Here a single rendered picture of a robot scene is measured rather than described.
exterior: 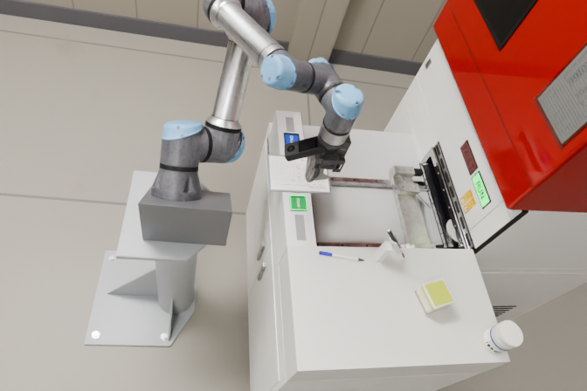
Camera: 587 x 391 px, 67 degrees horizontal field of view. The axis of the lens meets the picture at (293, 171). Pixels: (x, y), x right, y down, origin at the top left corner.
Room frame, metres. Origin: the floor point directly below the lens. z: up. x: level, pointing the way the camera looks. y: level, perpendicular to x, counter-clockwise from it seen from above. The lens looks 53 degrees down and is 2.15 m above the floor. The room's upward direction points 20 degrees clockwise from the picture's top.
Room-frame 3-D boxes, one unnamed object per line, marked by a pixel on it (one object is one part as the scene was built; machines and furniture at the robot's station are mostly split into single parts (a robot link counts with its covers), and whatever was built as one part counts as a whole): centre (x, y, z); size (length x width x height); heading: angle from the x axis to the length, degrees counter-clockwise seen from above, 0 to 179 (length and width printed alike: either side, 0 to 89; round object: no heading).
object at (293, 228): (0.91, 0.00, 0.89); 0.55 x 0.09 x 0.14; 21
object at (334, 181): (1.07, -0.27, 0.84); 0.50 x 0.02 x 0.03; 111
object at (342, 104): (0.80, -0.06, 1.41); 0.09 x 0.08 x 0.11; 43
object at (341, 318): (0.59, -0.41, 0.89); 0.62 x 0.35 x 0.14; 111
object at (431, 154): (1.07, -0.56, 0.89); 0.44 x 0.02 x 0.10; 21
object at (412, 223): (0.99, -0.45, 0.87); 0.36 x 0.08 x 0.03; 21
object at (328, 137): (0.80, -0.06, 1.33); 0.08 x 0.08 x 0.05
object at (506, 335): (0.57, -0.71, 1.01); 0.07 x 0.07 x 0.10
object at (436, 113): (1.24, -0.51, 1.02); 0.81 x 0.03 x 0.40; 21
